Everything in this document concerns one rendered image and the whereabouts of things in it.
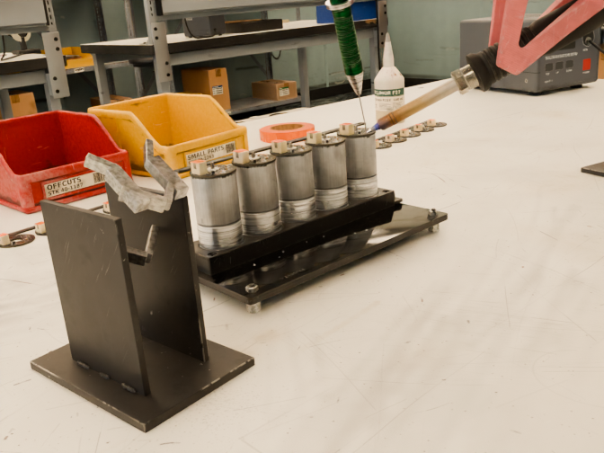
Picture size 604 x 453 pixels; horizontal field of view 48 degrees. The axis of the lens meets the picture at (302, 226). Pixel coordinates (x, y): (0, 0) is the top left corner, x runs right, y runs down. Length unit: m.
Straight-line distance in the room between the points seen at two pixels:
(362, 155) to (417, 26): 6.04
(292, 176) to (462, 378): 0.17
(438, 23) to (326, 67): 1.04
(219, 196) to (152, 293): 0.08
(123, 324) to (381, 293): 0.14
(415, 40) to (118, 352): 6.26
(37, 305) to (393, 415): 0.21
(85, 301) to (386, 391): 0.12
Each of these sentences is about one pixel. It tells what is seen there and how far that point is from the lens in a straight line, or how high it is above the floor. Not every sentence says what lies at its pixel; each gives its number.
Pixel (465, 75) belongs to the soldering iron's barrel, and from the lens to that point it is 0.43.
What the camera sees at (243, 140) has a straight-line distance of 0.67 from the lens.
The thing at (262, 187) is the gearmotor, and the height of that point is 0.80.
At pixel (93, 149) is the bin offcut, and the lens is 0.66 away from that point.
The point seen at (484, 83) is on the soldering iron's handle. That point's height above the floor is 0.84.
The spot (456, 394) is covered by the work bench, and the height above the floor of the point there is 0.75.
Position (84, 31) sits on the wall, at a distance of 5.06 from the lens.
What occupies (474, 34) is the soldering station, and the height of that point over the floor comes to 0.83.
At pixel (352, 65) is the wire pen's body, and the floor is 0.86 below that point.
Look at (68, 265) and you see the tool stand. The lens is 0.29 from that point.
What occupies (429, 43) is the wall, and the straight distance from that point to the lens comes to 6.39.
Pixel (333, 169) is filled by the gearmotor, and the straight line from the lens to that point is 0.41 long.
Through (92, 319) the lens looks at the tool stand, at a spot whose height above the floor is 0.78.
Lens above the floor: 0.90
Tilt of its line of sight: 19 degrees down
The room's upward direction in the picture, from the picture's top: 4 degrees counter-clockwise
